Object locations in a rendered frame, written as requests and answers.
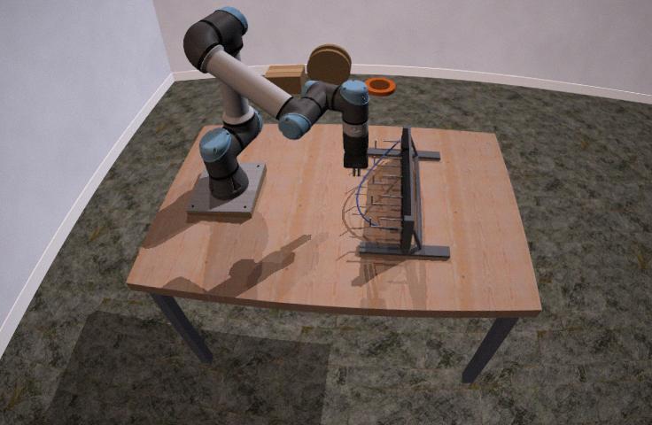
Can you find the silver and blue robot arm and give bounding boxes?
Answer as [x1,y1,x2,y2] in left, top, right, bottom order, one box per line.
[183,6,369,200]

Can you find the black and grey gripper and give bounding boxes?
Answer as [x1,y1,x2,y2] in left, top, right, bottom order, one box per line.
[342,120,369,177]

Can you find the grey rack with cable hooks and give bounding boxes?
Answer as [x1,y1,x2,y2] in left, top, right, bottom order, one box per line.
[359,125,450,258]

